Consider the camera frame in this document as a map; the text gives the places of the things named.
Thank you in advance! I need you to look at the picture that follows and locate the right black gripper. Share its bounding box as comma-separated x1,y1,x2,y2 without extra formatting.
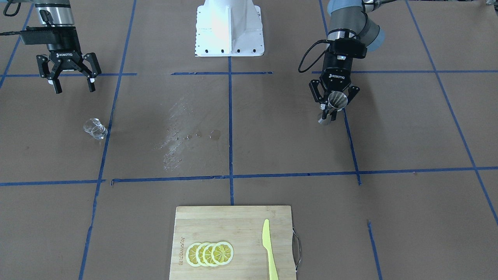
36,39,102,94

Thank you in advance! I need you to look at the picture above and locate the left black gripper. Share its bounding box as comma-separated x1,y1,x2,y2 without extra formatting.
309,52,360,110

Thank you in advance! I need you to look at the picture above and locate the steel double jigger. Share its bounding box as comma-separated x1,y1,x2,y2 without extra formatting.
318,91,349,125

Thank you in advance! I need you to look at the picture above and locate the clear glass shaker cup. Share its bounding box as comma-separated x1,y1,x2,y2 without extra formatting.
82,118,107,140

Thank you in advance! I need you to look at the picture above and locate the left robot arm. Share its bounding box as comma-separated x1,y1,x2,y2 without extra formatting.
309,0,385,119

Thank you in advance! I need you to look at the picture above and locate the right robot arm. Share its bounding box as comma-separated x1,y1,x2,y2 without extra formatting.
1,0,101,94

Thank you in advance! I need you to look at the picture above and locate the yellow plastic knife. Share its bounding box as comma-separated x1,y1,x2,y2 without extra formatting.
262,219,279,280

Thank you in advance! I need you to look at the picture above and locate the bamboo cutting board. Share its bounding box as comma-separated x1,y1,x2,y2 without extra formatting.
169,206,297,280

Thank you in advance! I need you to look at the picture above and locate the lemon slice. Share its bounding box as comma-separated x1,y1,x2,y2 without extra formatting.
211,241,234,265
186,242,201,267
195,242,209,266
201,243,217,266

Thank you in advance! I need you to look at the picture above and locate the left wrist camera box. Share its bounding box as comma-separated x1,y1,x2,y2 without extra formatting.
328,38,368,59

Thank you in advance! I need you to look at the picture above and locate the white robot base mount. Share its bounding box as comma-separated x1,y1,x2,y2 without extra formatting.
195,0,265,57

